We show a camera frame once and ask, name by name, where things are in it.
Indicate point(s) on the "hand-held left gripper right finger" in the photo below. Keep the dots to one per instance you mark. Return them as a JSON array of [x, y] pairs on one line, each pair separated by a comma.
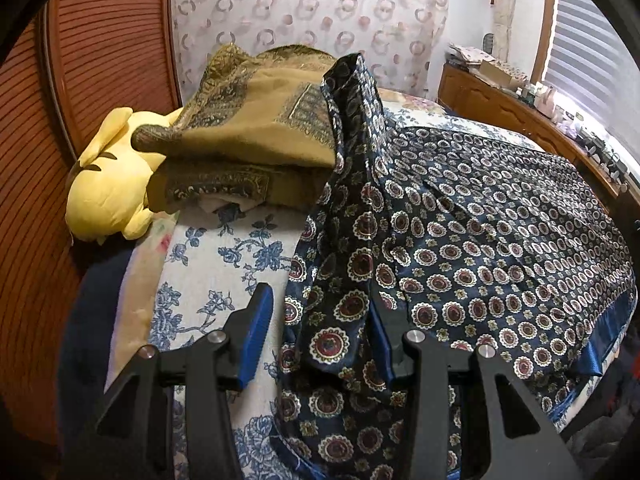
[[384, 355]]

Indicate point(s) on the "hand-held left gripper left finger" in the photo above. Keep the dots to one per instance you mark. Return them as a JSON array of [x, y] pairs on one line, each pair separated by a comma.
[[257, 332]]

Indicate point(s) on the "blue patterned satin shirt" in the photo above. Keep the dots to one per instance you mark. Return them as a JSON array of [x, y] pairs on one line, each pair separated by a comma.
[[475, 235]]

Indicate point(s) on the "floral bed sheet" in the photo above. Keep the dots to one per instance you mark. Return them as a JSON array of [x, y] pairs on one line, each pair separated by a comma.
[[220, 260]]

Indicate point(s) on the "navy blue cloth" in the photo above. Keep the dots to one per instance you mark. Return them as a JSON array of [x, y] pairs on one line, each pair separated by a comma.
[[95, 320]]

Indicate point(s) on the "yellow plush toy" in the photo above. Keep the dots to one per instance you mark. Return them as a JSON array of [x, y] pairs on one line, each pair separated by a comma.
[[110, 185]]

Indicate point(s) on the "olive gold patterned shawl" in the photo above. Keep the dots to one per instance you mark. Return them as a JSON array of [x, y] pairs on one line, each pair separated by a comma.
[[250, 110]]

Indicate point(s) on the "wooden dresser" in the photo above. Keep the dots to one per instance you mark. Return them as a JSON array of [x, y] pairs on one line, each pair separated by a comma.
[[500, 102]]

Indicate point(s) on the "cardboard box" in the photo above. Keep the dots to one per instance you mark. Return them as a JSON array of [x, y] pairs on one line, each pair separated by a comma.
[[487, 69]]

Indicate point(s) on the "row of small dresser clutter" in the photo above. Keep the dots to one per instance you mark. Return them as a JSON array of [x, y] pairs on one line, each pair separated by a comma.
[[565, 110]]

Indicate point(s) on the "wooden slatted headboard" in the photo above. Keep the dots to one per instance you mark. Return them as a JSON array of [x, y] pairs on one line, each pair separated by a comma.
[[100, 60]]

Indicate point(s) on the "white window blind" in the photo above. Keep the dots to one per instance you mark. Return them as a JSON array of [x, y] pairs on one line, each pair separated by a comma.
[[590, 50]]

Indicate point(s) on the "wooden window frame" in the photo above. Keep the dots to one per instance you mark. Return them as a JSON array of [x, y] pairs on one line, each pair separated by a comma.
[[545, 20]]

